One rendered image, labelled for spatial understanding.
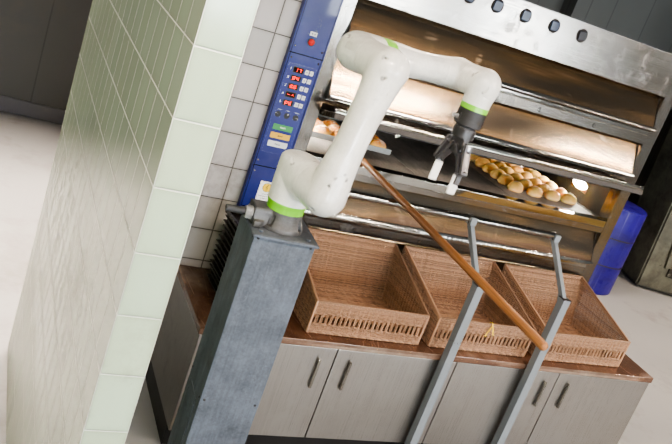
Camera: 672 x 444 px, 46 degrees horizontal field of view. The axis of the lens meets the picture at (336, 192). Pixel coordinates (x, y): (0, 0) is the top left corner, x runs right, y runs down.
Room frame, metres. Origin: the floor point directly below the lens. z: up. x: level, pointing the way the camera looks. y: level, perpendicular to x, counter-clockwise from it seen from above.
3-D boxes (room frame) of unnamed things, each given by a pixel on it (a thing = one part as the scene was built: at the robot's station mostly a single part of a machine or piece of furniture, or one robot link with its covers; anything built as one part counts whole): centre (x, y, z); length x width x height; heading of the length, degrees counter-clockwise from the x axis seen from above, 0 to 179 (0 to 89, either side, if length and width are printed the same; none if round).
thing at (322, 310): (3.31, -0.22, 0.72); 0.56 x 0.49 x 0.28; 117
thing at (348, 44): (2.43, 0.06, 1.79); 0.18 x 0.13 x 0.12; 130
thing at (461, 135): (2.58, -0.32, 1.62); 0.08 x 0.07 x 0.09; 25
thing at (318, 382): (3.50, -0.65, 0.29); 2.42 x 0.56 x 0.58; 117
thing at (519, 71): (3.81, -0.62, 1.80); 1.79 x 0.11 x 0.19; 117
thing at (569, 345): (3.85, -1.29, 0.72); 0.56 x 0.49 x 0.28; 119
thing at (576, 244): (3.81, -0.62, 1.02); 1.79 x 0.11 x 0.19; 117
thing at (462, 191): (3.83, -0.60, 1.16); 1.80 x 0.06 x 0.04; 117
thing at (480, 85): (2.59, -0.32, 1.79); 0.13 x 0.11 x 0.14; 40
